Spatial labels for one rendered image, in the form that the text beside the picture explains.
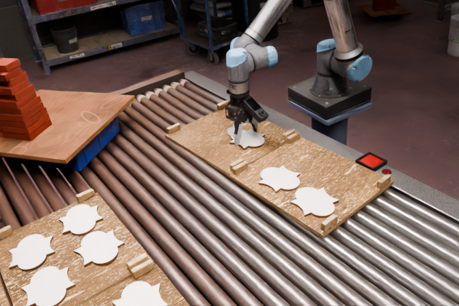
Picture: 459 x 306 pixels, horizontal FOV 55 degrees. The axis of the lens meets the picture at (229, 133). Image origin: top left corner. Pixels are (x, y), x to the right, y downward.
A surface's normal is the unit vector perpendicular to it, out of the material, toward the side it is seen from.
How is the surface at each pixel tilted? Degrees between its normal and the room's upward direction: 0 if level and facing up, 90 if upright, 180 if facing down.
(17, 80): 90
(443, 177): 0
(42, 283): 0
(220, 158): 0
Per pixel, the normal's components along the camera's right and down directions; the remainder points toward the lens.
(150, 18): 0.46, 0.42
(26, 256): -0.09, -0.85
